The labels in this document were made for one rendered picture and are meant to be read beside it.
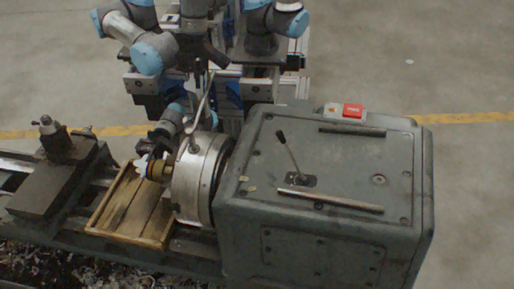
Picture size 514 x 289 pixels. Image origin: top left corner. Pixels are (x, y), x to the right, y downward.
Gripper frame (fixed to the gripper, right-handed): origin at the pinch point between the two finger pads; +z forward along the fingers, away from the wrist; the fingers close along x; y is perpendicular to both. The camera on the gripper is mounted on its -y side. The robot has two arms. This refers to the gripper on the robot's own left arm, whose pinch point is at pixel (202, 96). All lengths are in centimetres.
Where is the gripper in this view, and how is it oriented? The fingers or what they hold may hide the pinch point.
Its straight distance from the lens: 144.4
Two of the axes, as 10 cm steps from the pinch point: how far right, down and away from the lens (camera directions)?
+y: -9.6, -1.5, 2.2
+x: -2.6, 4.3, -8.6
